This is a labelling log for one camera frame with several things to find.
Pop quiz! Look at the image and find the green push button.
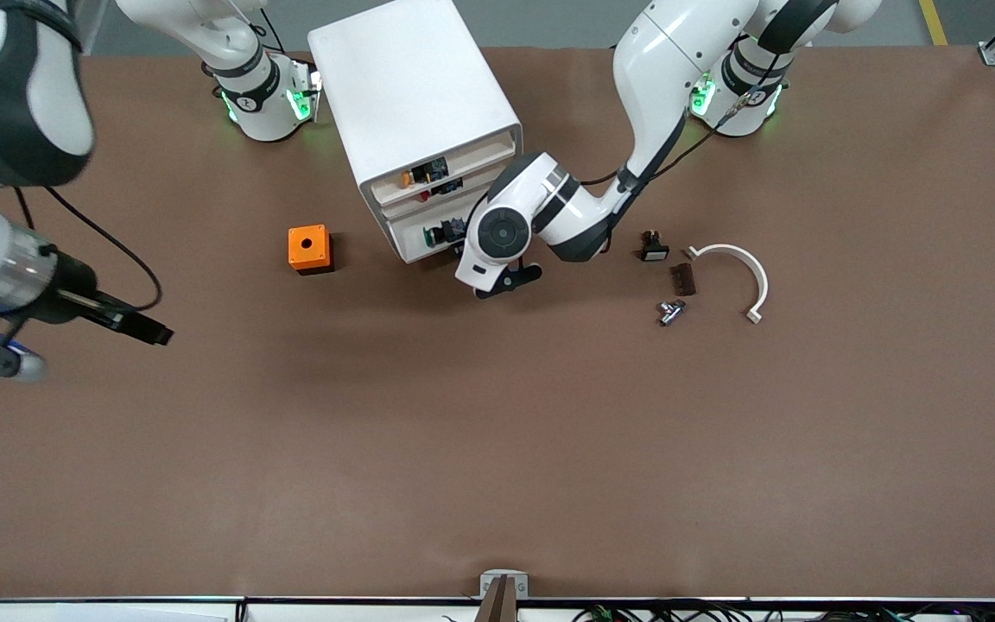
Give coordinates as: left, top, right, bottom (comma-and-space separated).
422, 218, 467, 250

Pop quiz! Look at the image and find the white plastic drawer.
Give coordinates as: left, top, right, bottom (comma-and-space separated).
370, 134, 518, 208
377, 160, 507, 224
394, 233, 466, 263
385, 200, 474, 247

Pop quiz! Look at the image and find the black cable bundle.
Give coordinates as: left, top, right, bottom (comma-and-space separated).
571, 600, 995, 622

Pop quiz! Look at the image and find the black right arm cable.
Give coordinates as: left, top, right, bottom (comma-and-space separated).
18, 186, 162, 312

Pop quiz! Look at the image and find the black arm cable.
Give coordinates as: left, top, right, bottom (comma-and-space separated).
18, 186, 162, 312
580, 86, 762, 187

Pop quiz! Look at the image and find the white curved plastic bracket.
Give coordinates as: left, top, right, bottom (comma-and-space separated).
685, 244, 770, 326

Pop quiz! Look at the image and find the orange black part in drawer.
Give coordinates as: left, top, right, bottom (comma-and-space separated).
401, 158, 452, 188

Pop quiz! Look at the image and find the orange button enclosure box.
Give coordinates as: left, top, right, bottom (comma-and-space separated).
288, 225, 335, 276

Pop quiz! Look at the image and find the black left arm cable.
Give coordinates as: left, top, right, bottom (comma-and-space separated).
580, 86, 762, 187

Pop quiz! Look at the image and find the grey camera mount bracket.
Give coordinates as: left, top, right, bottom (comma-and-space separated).
474, 570, 529, 622

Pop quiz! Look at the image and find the white drawer cabinet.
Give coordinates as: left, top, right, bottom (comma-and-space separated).
307, 0, 527, 263

